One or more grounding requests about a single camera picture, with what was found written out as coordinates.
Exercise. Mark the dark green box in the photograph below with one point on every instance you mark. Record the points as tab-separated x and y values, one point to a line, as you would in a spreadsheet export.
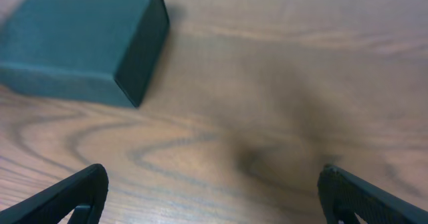
101	51

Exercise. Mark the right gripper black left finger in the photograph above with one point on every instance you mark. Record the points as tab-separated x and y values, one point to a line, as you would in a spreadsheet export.
82	194

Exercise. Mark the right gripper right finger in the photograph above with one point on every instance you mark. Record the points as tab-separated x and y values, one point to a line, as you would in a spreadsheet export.
346	198

